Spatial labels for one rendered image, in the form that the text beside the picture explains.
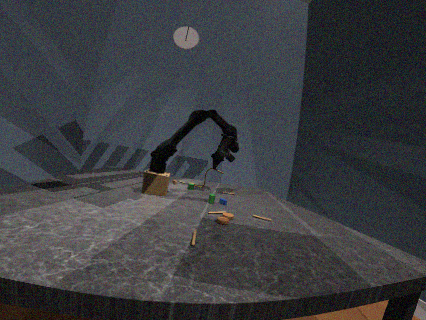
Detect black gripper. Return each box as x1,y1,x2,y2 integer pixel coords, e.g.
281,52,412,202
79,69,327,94
211,143,229,169

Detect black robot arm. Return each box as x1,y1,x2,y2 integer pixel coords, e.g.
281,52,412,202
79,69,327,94
148,110,239,174

